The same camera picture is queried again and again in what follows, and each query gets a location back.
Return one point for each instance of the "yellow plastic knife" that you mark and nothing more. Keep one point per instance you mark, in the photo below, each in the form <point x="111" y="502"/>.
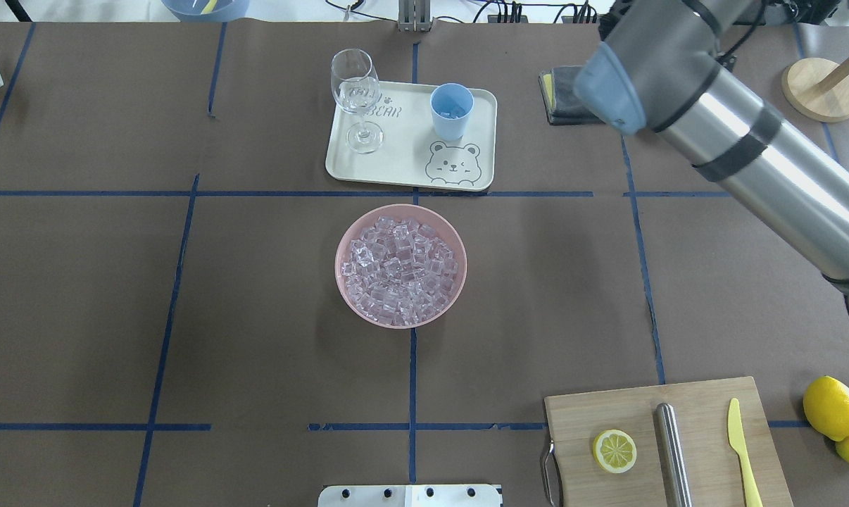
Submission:
<point x="737" y="442"/>

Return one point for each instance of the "aluminium frame post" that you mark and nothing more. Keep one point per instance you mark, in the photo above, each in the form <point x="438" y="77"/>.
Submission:
<point x="415" y="16"/>

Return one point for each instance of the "wooden cutting board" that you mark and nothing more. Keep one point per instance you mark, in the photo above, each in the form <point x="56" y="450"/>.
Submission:
<point x="712" y="467"/>

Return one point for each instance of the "grey folded cloth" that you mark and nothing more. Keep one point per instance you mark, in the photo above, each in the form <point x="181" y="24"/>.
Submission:
<point x="563" y="107"/>

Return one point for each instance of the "half lemon slice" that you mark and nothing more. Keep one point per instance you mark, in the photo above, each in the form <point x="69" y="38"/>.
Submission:
<point x="614" y="451"/>

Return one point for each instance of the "yellow plastic fork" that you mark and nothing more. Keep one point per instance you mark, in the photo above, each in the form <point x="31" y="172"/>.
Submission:
<point x="209" y="7"/>

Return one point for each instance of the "clear wine glass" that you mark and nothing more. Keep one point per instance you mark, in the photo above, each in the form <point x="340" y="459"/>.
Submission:
<point x="356" y="89"/>

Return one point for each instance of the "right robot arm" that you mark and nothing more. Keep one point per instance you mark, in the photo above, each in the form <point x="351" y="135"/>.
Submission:
<point x="658" y="69"/>

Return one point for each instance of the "wooden mug tree stand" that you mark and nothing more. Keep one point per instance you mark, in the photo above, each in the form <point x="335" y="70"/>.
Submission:
<point x="818" y="88"/>

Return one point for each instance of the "blue plastic cup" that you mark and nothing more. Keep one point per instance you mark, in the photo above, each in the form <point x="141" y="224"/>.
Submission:
<point x="447" y="95"/>

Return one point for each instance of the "blue bowl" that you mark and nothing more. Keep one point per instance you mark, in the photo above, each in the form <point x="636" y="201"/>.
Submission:
<point x="225" y="11"/>

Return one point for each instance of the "cream bear tray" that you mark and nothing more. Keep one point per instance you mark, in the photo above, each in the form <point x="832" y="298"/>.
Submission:
<point x="411" y="153"/>

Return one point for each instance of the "steel muddler rod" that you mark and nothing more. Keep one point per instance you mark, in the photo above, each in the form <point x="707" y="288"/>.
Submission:
<point x="672" y="461"/>

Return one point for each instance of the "clear ice cubes in bowl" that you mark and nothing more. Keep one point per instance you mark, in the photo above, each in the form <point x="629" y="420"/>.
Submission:
<point x="400" y="271"/>

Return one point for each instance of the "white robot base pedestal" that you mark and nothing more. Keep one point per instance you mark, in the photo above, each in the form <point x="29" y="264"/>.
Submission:
<point x="412" y="495"/>

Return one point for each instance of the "pink bowl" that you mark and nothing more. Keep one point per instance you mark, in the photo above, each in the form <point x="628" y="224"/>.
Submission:
<point x="400" y="265"/>

